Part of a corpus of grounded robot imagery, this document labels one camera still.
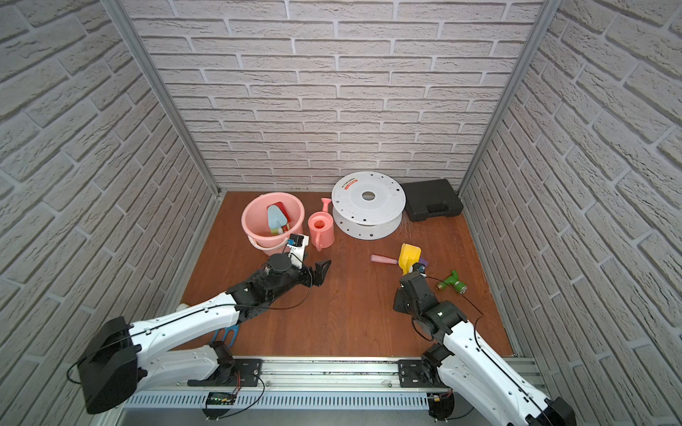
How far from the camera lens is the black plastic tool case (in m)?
1.09

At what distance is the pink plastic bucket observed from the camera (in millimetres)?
850

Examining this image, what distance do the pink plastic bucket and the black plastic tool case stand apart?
449 millimetres
